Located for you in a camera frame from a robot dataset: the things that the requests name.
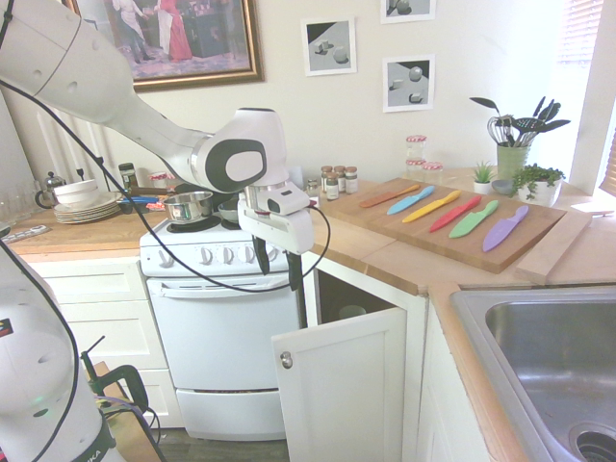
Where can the white kitchen stove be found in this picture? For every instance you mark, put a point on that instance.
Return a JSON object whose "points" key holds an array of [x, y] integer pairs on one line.
{"points": [[221, 337]]}

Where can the leafy plant white pot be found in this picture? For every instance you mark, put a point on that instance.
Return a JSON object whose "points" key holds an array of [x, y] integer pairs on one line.
{"points": [[541, 185]]}

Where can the glass jar red lid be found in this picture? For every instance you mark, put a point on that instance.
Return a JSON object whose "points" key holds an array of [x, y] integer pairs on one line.
{"points": [[432, 173], [417, 146], [415, 169]]}

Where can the orange knife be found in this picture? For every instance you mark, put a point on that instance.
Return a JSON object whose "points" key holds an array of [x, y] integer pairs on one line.
{"points": [[385, 197]]}

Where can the stainless steel sink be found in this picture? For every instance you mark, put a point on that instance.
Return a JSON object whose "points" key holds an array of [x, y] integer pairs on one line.
{"points": [[544, 346]]}

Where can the green knife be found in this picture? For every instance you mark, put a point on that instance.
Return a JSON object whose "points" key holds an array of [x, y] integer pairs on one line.
{"points": [[474, 220]]}

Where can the window blinds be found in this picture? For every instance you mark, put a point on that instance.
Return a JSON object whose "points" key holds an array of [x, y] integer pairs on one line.
{"points": [[577, 29]]}

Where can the green utensil holder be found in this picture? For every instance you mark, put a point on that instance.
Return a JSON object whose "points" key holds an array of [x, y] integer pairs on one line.
{"points": [[512, 161]]}

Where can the white corner cabinet frame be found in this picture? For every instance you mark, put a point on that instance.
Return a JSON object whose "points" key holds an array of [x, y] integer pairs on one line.
{"points": [[418, 332]]}

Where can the black ladle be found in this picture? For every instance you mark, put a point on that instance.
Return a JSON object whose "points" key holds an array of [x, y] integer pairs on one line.
{"points": [[483, 103]]}

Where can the metal whisk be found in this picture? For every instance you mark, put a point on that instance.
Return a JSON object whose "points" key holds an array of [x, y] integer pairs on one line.
{"points": [[498, 130]]}

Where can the dark jar black lid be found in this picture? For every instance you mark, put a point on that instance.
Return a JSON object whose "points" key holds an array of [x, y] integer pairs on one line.
{"points": [[127, 175]]}

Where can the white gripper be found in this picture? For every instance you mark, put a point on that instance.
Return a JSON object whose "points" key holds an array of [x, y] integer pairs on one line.
{"points": [[284, 228]]}

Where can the white cup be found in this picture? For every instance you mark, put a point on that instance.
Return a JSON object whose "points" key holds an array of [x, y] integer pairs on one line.
{"points": [[352, 312]]}

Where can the white stove knob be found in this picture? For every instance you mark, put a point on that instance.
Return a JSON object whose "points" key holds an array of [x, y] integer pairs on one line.
{"points": [[166, 258], [248, 253], [206, 255], [226, 255], [274, 252]]}

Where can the purple knife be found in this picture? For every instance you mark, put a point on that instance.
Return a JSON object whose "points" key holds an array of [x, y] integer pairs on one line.
{"points": [[505, 230]]}

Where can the spice jar brown lid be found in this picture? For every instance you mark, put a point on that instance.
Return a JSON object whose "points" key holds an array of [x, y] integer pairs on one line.
{"points": [[351, 180], [326, 171], [332, 188], [340, 178]]}

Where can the black spatula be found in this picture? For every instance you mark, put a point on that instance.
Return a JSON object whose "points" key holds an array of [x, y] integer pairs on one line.
{"points": [[547, 108]]}

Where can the small grey bowl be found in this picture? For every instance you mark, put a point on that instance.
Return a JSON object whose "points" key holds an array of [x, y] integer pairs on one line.
{"points": [[503, 187]]}

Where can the white cabinet door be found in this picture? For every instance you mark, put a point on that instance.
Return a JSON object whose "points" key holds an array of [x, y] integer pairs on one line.
{"points": [[346, 385]]}

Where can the blue knife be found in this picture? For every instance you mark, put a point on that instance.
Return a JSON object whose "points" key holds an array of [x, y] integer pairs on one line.
{"points": [[409, 202]]}

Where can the yellow knife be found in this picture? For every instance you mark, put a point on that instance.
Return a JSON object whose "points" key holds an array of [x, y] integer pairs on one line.
{"points": [[430, 207]]}

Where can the light wood plank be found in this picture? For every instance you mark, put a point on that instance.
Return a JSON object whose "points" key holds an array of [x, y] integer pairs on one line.
{"points": [[553, 250]]}

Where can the small glass shaker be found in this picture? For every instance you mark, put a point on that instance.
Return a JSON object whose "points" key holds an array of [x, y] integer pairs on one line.
{"points": [[313, 188]]}

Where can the white bowl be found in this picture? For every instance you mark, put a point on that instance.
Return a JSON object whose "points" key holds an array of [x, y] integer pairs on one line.
{"points": [[74, 190]]}

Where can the white drawer cabinet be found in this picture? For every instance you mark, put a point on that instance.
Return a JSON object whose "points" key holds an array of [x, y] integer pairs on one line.
{"points": [[106, 308]]}

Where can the gold framed painting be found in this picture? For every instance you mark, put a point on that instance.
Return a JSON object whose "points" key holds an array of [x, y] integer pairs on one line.
{"points": [[192, 38]]}

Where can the red knife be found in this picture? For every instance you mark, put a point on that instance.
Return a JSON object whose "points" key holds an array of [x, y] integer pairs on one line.
{"points": [[454, 214]]}

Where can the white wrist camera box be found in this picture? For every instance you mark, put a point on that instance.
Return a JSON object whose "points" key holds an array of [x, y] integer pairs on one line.
{"points": [[289, 201]]}

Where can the small succulent white pot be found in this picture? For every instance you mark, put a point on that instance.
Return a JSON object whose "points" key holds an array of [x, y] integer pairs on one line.
{"points": [[482, 185]]}

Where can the wooden cutting board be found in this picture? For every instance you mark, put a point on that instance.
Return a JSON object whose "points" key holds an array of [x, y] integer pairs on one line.
{"points": [[462, 240]]}

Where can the stack of white plates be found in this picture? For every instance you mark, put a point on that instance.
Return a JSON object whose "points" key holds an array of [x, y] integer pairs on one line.
{"points": [[86, 212]]}

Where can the jar red chequered lid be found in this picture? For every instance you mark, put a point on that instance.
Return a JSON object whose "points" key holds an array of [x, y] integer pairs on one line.
{"points": [[161, 179]]}

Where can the black slotted spoon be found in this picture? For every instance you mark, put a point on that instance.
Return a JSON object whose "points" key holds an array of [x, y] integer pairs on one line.
{"points": [[525, 127]]}

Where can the grey still life print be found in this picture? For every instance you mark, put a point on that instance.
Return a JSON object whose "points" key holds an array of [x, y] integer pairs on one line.
{"points": [[409, 83], [408, 9], [329, 45]]}

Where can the steel pot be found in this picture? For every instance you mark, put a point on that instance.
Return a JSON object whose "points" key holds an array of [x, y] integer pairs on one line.
{"points": [[188, 208]]}

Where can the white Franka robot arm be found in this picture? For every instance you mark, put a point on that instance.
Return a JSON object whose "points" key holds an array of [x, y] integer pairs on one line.
{"points": [[96, 72]]}

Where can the silver cabinet door knob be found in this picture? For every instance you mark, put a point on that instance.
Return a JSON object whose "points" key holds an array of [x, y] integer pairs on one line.
{"points": [[286, 360]]}

